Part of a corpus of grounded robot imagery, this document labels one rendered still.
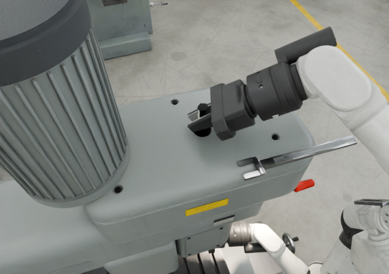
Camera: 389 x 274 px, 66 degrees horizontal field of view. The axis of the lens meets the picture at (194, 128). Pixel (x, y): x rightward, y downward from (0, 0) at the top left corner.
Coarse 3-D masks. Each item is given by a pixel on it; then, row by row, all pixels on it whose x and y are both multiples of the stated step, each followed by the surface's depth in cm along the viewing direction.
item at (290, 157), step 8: (352, 136) 59; (320, 144) 58; (328, 144) 58; (336, 144) 58; (344, 144) 58; (352, 144) 58; (288, 152) 57; (296, 152) 57; (304, 152) 57; (312, 152) 57; (320, 152) 57; (240, 160) 56; (248, 160) 56; (256, 160) 56; (264, 160) 56; (272, 160) 56; (280, 160) 56; (288, 160) 56; (296, 160) 56; (256, 168) 55; (264, 168) 55; (248, 176) 54; (256, 176) 54
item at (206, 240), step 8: (200, 232) 79; (208, 232) 81; (216, 232) 83; (224, 232) 86; (176, 240) 84; (184, 240) 81; (192, 240) 82; (200, 240) 84; (208, 240) 86; (216, 240) 89; (224, 240) 93; (184, 248) 86; (192, 248) 87; (200, 248) 90; (208, 248) 92; (184, 256) 93
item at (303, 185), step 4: (304, 180) 74; (308, 180) 74; (312, 180) 74; (300, 184) 73; (304, 184) 73; (308, 184) 73; (312, 184) 74; (296, 188) 73; (300, 188) 73; (304, 188) 73
